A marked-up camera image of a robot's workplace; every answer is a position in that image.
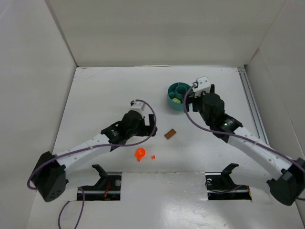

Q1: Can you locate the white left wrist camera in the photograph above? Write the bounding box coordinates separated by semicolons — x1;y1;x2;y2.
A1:
129;100;146;118

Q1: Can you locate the light green curved lego brick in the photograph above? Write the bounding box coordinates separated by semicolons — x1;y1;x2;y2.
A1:
172;98;181;104

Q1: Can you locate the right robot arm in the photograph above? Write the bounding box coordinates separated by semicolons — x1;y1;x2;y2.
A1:
183;83;305;206

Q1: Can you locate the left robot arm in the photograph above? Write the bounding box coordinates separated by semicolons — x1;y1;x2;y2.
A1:
29;110;157;202

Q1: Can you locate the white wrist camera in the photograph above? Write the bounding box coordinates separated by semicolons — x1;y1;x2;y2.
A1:
193;76;211;98
129;100;146;118

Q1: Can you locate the brown flat lego plate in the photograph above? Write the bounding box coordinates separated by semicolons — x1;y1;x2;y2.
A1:
164;129;177;140

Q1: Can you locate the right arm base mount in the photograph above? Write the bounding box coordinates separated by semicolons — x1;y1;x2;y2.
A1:
205;163;252;200

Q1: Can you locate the aluminium rail at right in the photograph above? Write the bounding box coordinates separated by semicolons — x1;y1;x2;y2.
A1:
237;67;269;145

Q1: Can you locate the orange plastic ring disc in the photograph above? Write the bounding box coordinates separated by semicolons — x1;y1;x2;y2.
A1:
135;148;146;161

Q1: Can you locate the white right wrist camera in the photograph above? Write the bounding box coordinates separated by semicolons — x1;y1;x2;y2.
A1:
193;76;211;98

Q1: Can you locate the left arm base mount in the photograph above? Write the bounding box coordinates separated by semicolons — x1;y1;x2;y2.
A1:
77;164;122;201

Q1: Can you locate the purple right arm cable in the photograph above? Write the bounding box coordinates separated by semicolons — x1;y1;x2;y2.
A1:
182;82;305;201

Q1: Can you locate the teal round divided container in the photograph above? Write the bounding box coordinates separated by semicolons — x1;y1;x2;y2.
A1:
167;82;191;111

